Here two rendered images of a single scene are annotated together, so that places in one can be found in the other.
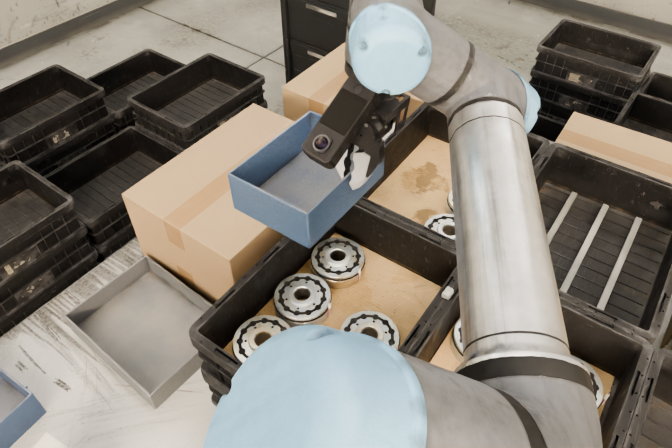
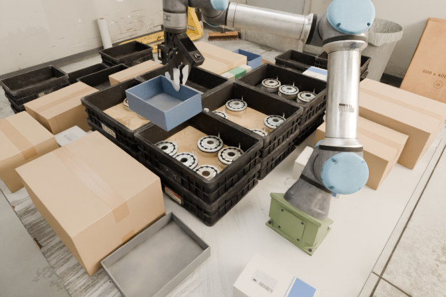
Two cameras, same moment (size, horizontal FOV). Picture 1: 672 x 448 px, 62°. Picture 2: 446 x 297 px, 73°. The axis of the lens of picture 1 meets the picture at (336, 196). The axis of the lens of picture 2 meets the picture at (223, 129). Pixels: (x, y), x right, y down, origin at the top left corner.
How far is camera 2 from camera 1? 0.95 m
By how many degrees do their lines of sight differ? 63
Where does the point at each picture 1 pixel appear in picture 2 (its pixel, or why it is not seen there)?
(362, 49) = not seen: outside the picture
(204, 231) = (133, 188)
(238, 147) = (61, 176)
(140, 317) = (145, 270)
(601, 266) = not seen: hidden behind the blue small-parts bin
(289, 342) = (338, 2)
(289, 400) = (351, 2)
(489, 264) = (286, 16)
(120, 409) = (208, 274)
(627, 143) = (136, 70)
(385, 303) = (190, 142)
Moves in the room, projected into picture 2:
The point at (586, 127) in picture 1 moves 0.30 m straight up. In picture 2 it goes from (121, 75) to (109, 21)
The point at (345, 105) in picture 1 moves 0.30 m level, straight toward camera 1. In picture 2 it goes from (186, 42) to (285, 47)
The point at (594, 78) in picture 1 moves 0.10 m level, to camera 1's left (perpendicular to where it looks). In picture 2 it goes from (50, 89) to (42, 95)
